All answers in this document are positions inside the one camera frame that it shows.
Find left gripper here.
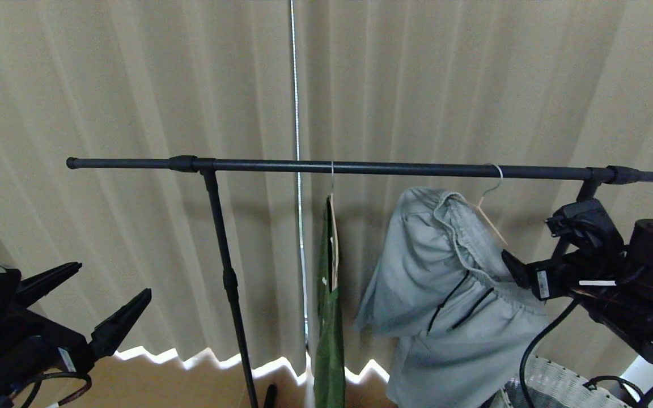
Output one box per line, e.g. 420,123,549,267
0,262,152,408

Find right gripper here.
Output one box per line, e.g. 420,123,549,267
527,252,627,301

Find pink clothes hanger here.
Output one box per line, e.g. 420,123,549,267
328,161,340,292
477,164,508,247

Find pale grey shorts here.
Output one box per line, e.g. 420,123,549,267
354,187,551,408

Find green printed T-shirt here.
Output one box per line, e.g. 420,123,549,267
313,195,346,408

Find white laundry basket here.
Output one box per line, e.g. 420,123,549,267
502,356,636,408

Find black clothes rack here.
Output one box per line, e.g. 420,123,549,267
66,155,653,408

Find beige curtain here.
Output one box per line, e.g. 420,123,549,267
0,0,653,386

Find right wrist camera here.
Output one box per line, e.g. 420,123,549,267
546,198,626,258

